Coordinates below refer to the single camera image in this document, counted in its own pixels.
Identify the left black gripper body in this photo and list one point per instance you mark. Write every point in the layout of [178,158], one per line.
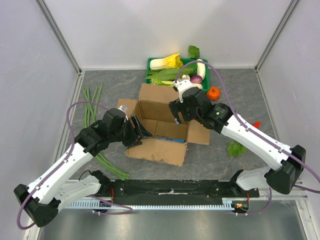
[130,134]

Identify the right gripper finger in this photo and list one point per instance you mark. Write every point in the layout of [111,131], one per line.
[177,120]
[176,107]

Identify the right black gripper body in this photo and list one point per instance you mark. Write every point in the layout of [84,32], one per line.
[176,110]

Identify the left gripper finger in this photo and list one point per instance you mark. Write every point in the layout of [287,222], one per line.
[138,142]
[140,131]

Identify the blue tube product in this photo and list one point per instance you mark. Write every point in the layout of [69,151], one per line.
[175,140]

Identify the brown cardboard express box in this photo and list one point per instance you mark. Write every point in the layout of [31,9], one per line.
[152,110]

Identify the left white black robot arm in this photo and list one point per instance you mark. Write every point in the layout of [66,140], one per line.
[46,196]

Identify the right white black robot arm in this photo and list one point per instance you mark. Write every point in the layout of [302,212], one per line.
[284,163]

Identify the small orange pumpkin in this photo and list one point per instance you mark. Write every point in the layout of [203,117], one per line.
[214,93]

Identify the purple onion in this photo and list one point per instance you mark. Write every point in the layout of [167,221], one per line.
[196,79]

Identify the white mushroom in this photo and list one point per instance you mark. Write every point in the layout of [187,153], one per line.
[185,76]

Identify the white green leek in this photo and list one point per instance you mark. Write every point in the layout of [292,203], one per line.
[170,83]

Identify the large green leaf vegetable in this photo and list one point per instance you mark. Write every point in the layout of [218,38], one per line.
[170,74]

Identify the white radish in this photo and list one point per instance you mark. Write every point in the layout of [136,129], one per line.
[201,68]

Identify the green long beans bundle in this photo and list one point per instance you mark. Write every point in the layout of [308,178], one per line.
[90,115]

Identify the napa cabbage with yellow leaves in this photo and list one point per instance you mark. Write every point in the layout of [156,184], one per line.
[172,61]

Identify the green plastic vegetable tray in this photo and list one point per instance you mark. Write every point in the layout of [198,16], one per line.
[205,83]

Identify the green leaf behind tray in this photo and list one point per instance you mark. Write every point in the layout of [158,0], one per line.
[193,52]

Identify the loose green lettuce leaf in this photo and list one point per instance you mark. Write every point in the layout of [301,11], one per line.
[235,149]

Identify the orange carrot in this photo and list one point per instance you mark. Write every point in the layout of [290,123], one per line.
[257,124]

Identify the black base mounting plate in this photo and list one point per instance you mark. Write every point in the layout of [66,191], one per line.
[172,192]

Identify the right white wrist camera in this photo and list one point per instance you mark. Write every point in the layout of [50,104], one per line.
[181,85]

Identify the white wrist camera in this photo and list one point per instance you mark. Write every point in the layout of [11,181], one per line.
[181,85]
[124,109]

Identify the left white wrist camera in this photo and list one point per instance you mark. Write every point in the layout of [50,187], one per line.
[124,109]

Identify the grey slotted cable duct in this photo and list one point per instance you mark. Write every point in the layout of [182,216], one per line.
[94,204]

